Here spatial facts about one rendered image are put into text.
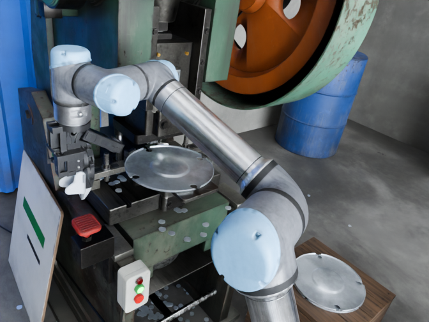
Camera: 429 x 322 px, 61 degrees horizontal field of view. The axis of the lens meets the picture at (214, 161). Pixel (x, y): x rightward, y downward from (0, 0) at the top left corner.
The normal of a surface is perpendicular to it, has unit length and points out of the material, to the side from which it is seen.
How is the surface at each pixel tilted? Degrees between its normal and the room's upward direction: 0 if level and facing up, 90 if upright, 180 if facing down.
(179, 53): 90
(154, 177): 0
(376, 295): 0
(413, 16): 90
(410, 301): 0
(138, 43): 90
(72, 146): 90
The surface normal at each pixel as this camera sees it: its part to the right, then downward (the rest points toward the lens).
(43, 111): 0.45, -0.52
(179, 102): -0.07, -0.22
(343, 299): 0.14, -0.87
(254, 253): -0.60, 0.22
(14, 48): 0.65, 0.45
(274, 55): -0.75, 0.22
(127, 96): 0.83, 0.37
